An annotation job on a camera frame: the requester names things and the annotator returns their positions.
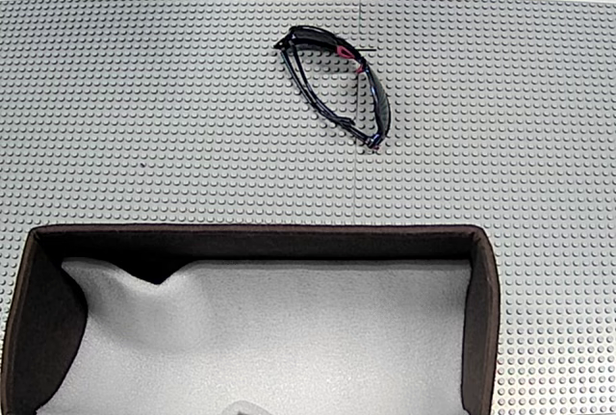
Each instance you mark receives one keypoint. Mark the black sunglasses with red accents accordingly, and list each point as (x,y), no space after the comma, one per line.
(382,102)

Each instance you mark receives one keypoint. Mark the dark brown fabric bin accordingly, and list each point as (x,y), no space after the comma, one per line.
(43,319)

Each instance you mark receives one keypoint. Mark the grey studded baseplate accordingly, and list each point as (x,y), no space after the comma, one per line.
(144,121)
(505,121)

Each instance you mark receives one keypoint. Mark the white foam bin liner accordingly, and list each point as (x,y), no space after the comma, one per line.
(289,338)

